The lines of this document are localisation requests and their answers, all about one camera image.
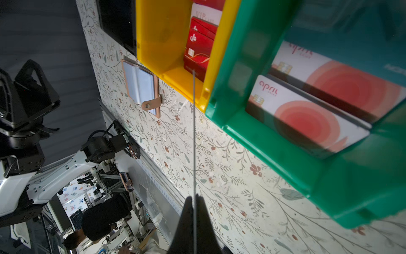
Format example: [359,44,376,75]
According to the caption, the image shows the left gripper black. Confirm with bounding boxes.
[1,59,60,149]

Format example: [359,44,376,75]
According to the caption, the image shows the teal card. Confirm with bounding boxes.
[192,70,198,254]

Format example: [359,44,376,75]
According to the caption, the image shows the white red circle card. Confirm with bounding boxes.
[246,75,370,159]
[269,41,406,124]

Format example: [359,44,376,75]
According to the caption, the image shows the green plastic bin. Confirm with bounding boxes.
[206,1,406,229]

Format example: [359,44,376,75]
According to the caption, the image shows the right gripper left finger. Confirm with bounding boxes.
[167,196,194,254]

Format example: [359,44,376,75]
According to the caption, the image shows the person with dark hair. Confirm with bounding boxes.
[63,192,132,250]

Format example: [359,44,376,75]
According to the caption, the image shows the yellow plastic bin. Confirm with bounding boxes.
[135,1,241,113]

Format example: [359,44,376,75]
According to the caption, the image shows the red VIP card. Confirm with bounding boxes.
[184,17,217,82]

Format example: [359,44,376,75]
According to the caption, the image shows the black plastic bin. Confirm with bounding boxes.
[96,0,137,56]

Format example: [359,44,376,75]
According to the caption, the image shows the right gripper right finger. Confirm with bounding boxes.
[195,195,232,254]

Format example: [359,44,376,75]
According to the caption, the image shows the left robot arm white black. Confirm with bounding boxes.
[1,60,141,227]

